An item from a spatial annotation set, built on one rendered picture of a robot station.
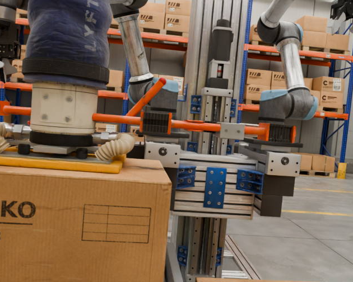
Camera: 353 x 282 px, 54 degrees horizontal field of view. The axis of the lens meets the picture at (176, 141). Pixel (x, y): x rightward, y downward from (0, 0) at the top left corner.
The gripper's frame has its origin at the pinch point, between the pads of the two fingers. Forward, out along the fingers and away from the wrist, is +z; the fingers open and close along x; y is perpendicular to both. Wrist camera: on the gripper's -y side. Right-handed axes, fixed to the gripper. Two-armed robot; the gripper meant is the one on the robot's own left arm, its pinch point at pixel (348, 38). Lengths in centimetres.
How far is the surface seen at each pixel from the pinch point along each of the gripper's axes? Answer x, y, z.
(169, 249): 60, 14, 85
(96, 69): 95, -12, 26
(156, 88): 78, -11, 29
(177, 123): 73, -14, 38
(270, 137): 47, -22, 40
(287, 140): 43, -24, 40
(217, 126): 62, -17, 38
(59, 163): 103, -18, 49
